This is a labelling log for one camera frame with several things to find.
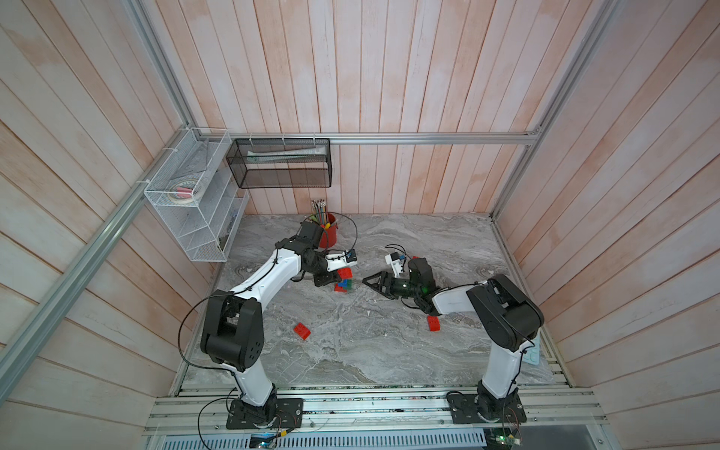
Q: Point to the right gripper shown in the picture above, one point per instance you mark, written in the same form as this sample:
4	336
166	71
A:
385	277

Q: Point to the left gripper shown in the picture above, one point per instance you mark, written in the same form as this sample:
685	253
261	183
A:
327	277

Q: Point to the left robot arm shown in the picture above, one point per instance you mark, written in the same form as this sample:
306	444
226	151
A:
233	333

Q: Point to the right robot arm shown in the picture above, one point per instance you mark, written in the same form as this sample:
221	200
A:
509	317

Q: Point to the red pen cup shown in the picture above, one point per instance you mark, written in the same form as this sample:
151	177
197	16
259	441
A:
330	235

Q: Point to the pens in cup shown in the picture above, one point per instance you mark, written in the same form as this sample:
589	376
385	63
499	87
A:
320	213

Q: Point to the black mesh basket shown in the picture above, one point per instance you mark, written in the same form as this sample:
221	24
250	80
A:
281	163

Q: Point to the calculator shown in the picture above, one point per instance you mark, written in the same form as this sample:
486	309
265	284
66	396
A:
532	355

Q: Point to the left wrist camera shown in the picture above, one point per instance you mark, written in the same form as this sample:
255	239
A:
344	259

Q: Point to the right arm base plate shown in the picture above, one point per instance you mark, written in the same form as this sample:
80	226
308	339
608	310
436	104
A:
472	409

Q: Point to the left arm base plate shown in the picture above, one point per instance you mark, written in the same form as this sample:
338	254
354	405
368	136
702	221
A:
276	414

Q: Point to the white wire shelf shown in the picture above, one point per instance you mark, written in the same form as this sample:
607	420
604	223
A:
206	229

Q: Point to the aluminium rail front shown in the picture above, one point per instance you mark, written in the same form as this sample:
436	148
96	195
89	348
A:
370	409

